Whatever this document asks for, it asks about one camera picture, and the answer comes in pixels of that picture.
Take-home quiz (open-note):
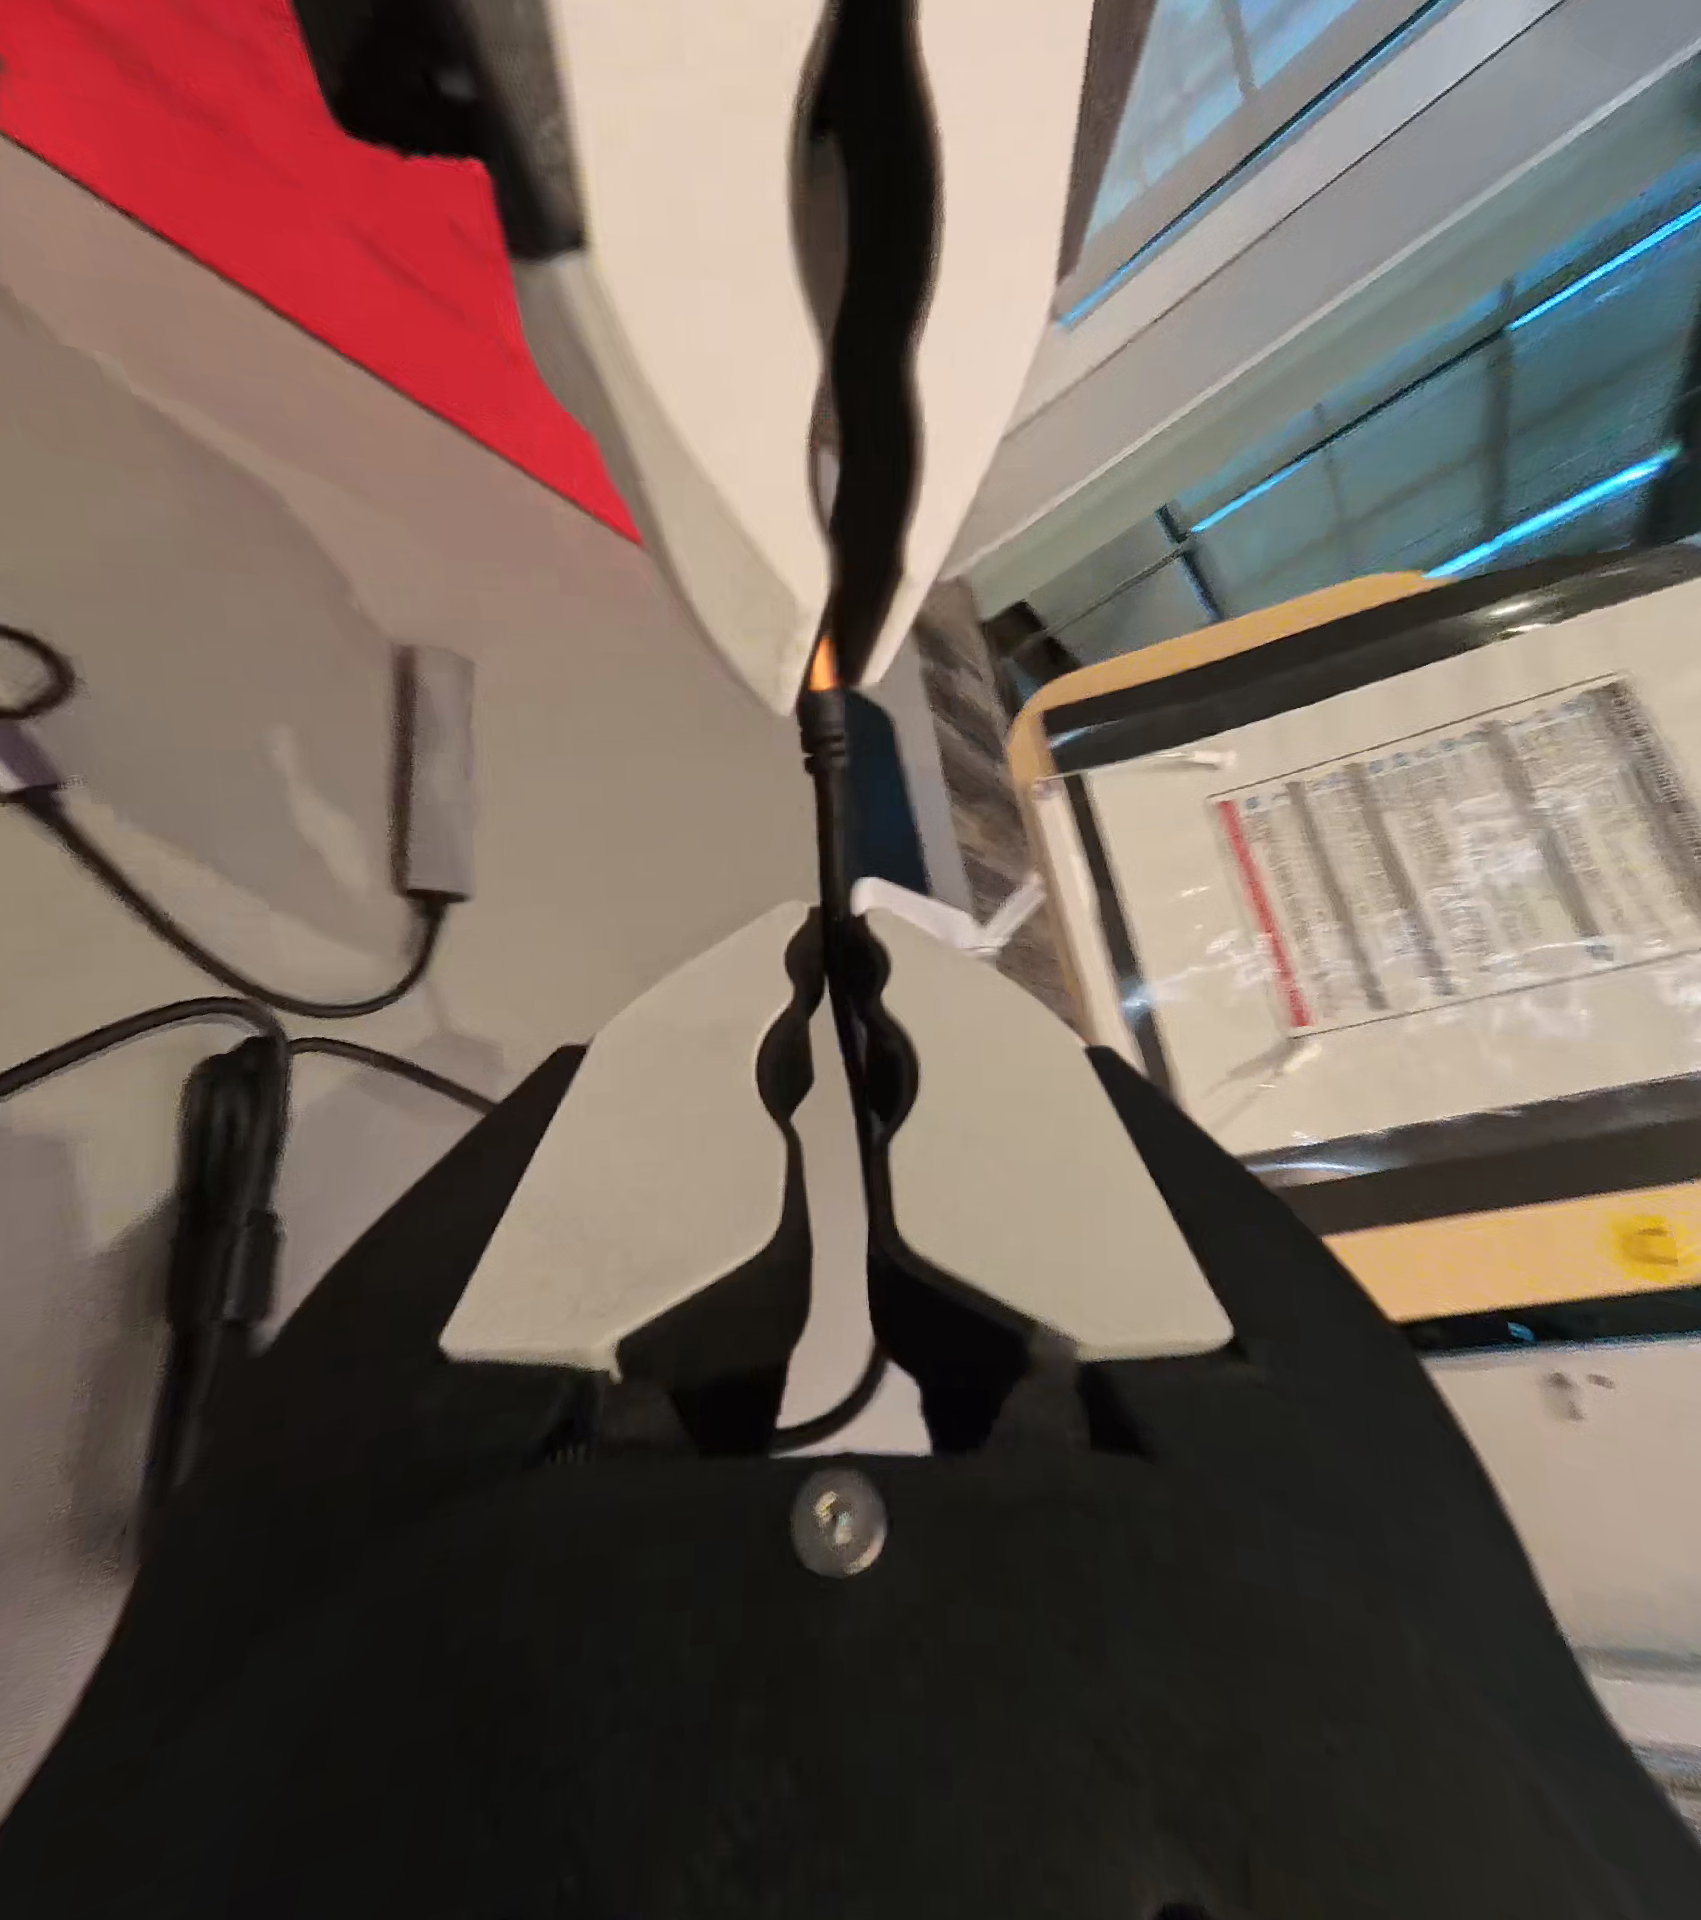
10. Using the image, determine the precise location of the black multi-head charging cable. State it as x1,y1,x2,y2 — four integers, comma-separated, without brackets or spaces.
0,996,499,1517

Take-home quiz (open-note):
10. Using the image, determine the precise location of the dark blue flat pad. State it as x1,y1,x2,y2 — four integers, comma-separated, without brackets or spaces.
851,690,930,902

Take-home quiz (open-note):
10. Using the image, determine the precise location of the red plastic bin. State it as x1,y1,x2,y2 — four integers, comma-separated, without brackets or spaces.
0,0,642,545

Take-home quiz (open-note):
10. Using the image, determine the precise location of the white display stand base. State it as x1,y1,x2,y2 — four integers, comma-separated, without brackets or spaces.
851,876,1046,955

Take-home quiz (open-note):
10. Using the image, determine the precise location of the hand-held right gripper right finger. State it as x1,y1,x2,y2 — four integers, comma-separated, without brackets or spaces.
865,903,1237,1367

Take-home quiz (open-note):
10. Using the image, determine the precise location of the silver usb hub with cable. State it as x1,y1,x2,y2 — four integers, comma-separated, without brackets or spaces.
0,604,481,1022

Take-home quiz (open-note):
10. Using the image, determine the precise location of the yellow framed display screen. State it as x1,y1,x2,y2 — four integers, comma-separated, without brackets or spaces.
1006,570,1701,1330

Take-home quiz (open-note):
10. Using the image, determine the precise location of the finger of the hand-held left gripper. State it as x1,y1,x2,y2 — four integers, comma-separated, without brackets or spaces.
851,0,1094,688
550,0,867,718

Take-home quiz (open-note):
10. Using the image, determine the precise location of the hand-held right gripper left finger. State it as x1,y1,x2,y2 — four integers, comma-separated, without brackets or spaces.
439,900,823,1375

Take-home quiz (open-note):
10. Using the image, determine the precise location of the black usb-c cable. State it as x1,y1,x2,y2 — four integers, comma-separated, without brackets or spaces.
766,629,889,1458

